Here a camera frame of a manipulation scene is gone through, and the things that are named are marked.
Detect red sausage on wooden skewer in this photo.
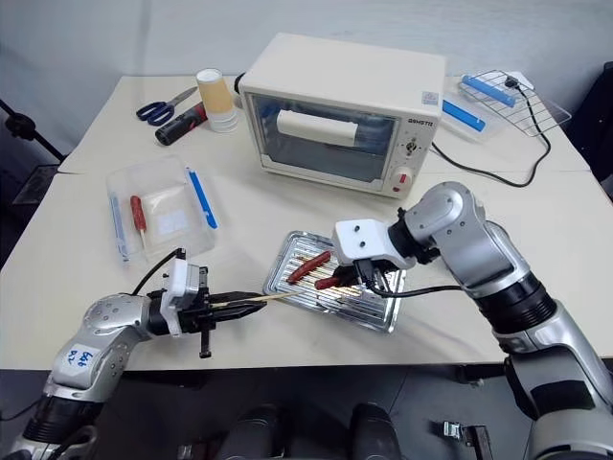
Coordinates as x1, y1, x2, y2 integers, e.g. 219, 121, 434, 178
129, 194, 148, 250

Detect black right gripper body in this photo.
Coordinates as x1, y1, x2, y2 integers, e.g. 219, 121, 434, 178
351, 257, 391, 289

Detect wooden skewer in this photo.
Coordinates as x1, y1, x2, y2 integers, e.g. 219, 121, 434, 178
212, 293, 290, 308

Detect blue handled scissors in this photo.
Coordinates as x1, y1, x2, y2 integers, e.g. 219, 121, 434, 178
135, 86, 198, 127

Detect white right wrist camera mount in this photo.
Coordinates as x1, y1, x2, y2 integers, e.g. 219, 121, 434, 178
332, 218, 417, 270

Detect clear container with blue clips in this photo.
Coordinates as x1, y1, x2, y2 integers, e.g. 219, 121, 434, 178
439, 70, 574, 146
104, 153, 221, 266

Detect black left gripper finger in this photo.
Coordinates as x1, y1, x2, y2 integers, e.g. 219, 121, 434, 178
212, 289, 263, 309
214, 305, 268, 324

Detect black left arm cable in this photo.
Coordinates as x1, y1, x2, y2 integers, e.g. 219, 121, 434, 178
130, 247, 189, 296

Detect black chair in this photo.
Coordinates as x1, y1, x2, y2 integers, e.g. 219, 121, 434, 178
580, 60, 613, 184

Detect black oven power cable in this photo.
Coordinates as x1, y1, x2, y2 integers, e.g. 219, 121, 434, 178
428, 71, 553, 190

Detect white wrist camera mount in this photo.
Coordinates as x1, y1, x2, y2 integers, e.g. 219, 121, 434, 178
332, 218, 417, 270
160, 258, 200, 337

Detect black tripod stand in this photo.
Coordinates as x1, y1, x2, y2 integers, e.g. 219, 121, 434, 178
0, 97, 67, 163

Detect white toaster oven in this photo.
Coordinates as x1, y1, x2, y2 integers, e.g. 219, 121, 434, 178
234, 32, 448, 199

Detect metal wire rack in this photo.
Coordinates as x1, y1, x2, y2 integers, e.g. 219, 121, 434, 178
458, 69, 553, 141

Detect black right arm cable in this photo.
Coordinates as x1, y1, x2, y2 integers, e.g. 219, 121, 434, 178
362, 267, 466, 299

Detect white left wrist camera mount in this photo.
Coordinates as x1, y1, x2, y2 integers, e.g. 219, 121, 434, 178
160, 258, 200, 337

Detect metal bracket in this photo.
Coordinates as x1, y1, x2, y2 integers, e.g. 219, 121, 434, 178
439, 419, 495, 460

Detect dark rounded shape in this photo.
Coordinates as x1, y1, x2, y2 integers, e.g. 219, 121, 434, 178
348, 402, 404, 460
222, 403, 289, 460

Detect black and red flashlight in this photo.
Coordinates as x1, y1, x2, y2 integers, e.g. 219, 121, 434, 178
153, 101, 210, 147

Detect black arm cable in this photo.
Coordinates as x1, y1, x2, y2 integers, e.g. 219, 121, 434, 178
130, 247, 189, 296
362, 267, 466, 299

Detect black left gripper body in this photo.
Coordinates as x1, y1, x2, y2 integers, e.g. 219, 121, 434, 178
177, 265, 222, 358

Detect ribbed metal baking tray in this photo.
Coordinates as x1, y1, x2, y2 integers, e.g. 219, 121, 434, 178
261, 229, 408, 335

